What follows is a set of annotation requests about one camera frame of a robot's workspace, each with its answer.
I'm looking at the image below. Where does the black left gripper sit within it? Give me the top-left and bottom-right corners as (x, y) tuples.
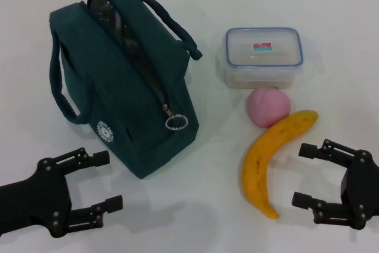
(0, 147), (124, 238)

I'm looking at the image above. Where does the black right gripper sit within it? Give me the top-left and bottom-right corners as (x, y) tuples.
(291, 139), (379, 230)

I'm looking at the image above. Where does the yellow toy banana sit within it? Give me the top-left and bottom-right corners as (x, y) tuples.
(242, 110), (319, 220)

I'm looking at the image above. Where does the pink toy peach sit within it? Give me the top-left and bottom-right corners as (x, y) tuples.
(246, 87), (293, 129)

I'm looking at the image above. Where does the dark teal insulated lunch bag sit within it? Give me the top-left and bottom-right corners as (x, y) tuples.
(49, 0), (204, 180)

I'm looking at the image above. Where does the clear zipper pull ring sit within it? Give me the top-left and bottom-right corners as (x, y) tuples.
(165, 113), (189, 132)

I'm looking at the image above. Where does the clear plastic food container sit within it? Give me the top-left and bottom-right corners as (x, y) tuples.
(220, 27), (305, 89)

